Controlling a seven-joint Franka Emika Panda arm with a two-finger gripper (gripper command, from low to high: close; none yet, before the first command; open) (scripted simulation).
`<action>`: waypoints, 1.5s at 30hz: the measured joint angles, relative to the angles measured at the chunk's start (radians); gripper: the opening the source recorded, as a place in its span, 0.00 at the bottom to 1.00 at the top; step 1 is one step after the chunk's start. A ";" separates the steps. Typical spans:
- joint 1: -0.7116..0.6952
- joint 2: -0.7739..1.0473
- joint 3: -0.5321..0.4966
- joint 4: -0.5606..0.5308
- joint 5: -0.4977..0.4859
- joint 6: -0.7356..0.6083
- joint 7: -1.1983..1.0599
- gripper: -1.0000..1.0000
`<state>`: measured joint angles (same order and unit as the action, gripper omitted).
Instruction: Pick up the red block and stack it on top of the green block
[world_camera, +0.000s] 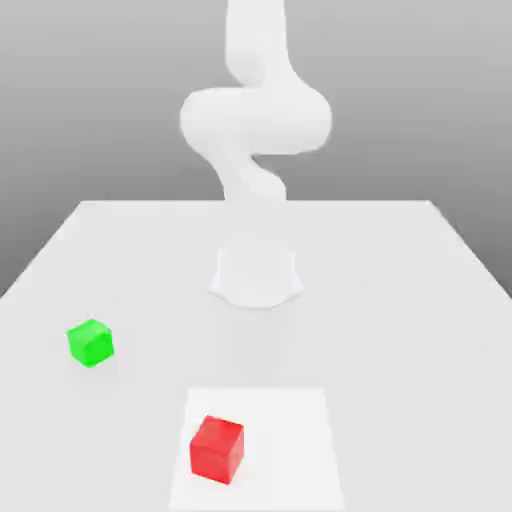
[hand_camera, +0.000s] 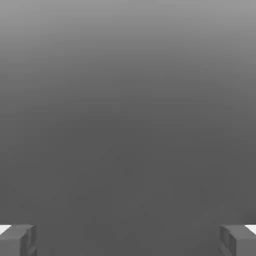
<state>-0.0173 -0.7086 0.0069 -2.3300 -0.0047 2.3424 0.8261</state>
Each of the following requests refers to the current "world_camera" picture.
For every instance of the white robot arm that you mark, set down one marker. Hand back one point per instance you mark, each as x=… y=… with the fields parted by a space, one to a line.
x=256 y=120

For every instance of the small green cube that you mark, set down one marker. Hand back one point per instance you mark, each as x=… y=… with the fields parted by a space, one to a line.
x=90 y=343

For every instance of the small red cube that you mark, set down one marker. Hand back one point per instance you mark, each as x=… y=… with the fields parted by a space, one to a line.
x=216 y=450

